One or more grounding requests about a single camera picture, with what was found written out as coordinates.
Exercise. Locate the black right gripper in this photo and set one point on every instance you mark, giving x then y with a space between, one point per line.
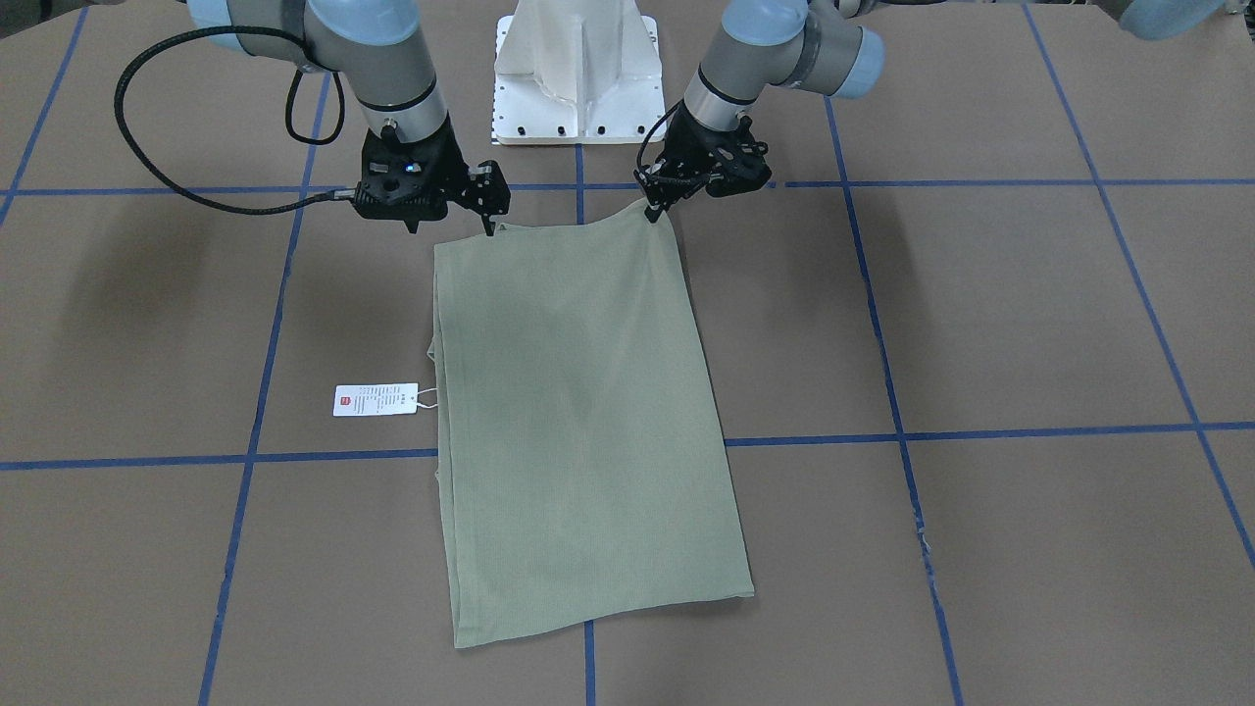
454 168

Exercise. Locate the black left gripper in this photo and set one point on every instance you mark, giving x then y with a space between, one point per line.
692 138

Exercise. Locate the olive green long-sleeve shirt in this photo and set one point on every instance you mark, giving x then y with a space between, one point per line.
582 468

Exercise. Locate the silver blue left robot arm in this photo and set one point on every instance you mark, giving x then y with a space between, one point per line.
804 46

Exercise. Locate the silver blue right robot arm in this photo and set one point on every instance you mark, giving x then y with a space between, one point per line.
377 46

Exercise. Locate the white paper clothing tag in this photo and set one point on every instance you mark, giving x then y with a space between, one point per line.
351 401

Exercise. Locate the white camera stand column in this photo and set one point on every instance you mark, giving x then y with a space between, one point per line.
576 72

